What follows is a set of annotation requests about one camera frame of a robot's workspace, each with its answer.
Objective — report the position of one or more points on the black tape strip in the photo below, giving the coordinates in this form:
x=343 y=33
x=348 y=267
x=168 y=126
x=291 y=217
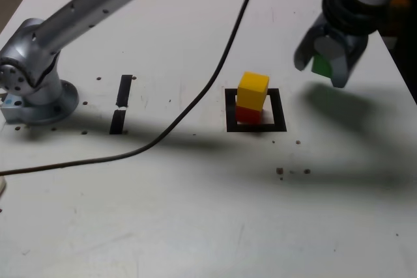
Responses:
x=125 y=90

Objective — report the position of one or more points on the green cube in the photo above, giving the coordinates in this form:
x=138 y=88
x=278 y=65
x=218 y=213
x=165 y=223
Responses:
x=321 y=66

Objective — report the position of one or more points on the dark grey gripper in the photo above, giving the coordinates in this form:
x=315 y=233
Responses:
x=352 y=38

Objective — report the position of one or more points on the black tape square outline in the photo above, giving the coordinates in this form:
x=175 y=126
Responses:
x=281 y=112

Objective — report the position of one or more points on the red cube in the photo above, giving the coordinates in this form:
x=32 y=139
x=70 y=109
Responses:
x=247 y=116

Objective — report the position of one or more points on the yellow cube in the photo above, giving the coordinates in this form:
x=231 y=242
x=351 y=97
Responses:
x=251 y=95

